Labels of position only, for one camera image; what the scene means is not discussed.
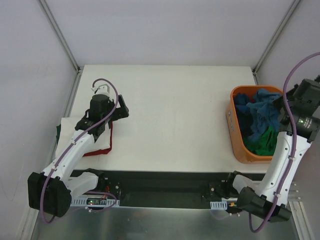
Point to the left aluminium frame post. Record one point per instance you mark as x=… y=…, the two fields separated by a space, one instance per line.
x=59 y=34

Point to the grey cable duct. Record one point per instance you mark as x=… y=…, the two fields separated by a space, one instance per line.
x=219 y=205
x=94 y=202

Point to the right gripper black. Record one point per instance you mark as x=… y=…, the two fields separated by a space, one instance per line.
x=288 y=93

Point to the dark blue t shirt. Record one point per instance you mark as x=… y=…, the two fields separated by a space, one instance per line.
x=244 y=116

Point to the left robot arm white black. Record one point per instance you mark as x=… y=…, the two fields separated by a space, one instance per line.
x=52 y=190

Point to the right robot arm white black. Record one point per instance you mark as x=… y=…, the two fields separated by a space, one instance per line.
x=269 y=198

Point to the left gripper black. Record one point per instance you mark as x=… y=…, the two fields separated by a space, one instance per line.
x=121 y=109

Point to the aluminium frame post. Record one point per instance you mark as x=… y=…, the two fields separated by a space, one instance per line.
x=276 y=35
x=59 y=34

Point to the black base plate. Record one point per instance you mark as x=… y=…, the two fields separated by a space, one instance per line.
x=179 y=190

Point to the right aluminium frame post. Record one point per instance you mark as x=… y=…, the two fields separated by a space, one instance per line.
x=276 y=35

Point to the white folded t shirt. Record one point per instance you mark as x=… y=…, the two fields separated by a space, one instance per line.
x=67 y=129

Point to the left grey cable duct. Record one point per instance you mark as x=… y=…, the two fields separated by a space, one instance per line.
x=94 y=202

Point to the orange plastic basket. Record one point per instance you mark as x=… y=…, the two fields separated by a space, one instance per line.
x=241 y=153

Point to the right grey cable duct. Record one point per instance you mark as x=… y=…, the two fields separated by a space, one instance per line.
x=219 y=205

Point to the dark green folded t shirt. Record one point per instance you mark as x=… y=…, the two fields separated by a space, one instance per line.
x=58 y=133

